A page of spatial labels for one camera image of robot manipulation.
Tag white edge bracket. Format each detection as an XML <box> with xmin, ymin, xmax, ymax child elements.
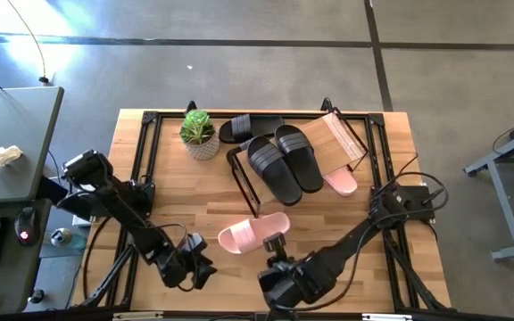
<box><xmin>361</xmin><ymin>313</ymin><xmax>413</xmax><ymax>321</ymax></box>
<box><xmin>112</xmin><ymin>311</ymin><xmax>164</xmax><ymax>321</ymax></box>

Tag pink rubber slide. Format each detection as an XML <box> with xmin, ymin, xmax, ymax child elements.
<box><xmin>322</xmin><ymin>167</ymin><xmax>359</xmax><ymax>198</ymax></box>
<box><xmin>217</xmin><ymin>211</ymin><xmax>292</xmax><ymax>256</ymax></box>

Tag black aluminium table frame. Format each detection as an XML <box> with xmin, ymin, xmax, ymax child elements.
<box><xmin>80</xmin><ymin>97</ymin><xmax>452</xmax><ymax>313</ymax></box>

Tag dark grey desk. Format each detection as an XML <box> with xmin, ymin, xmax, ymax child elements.
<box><xmin>0</xmin><ymin>198</ymin><xmax>54</xmax><ymax>316</ymax></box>

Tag crumpled white tissue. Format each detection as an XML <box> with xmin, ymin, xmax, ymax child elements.
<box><xmin>0</xmin><ymin>144</ymin><xmax>24</xmax><ymax>173</ymax></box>

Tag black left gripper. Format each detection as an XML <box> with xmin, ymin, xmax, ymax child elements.
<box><xmin>156</xmin><ymin>231</ymin><xmax>219</xmax><ymax>290</ymax></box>

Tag wooden shelf black metal frame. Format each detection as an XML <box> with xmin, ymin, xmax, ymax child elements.
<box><xmin>226</xmin><ymin>111</ymin><xmax>369</xmax><ymax>219</ymax></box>

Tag grey metal table frame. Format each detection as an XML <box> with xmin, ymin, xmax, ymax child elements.
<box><xmin>464</xmin><ymin>111</ymin><xmax>514</xmax><ymax>262</ymax></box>

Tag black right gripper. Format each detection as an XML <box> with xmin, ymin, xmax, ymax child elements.
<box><xmin>257</xmin><ymin>233</ymin><xmax>315</xmax><ymax>311</ymax></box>

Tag black striped rubber slide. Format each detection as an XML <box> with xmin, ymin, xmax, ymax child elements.
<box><xmin>246</xmin><ymin>136</ymin><xmax>303</xmax><ymax>207</ymax></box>
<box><xmin>273</xmin><ymin>124</ymin><xmax>325</xmax><ymax>194</ymax></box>
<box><xmin>218</xmin><ymin>113</ymin><xmax>286</xmax><ymax>144</ymax></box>

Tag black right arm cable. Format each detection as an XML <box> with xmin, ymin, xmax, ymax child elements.
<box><xmin>274</xmin><ymin>153</ymin><xmax>450</xmax><ymax>313</ymax></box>

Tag black computer mouse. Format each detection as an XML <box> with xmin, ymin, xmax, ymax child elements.
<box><xmin>13</xmin><ymin>206</ymin><xmax>40</xmax><ymax>248</ymax></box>

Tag thin black floor cable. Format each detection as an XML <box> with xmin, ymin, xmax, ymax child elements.
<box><xmin>5</xmin><ymin>0</ymin><xmax>51</xmax><ymax>86</ymax></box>

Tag white power box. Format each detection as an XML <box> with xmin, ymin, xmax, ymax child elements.
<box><xmin>71</xmin><ymin>177</ymin><xmax>105</xmax><ymax>228</ymax></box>

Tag succulent in patterned pot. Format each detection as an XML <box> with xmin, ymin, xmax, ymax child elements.
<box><xmin>178</xmin><ymin>109</ymin><xmax>221</xmax><ymax>161</ymax></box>

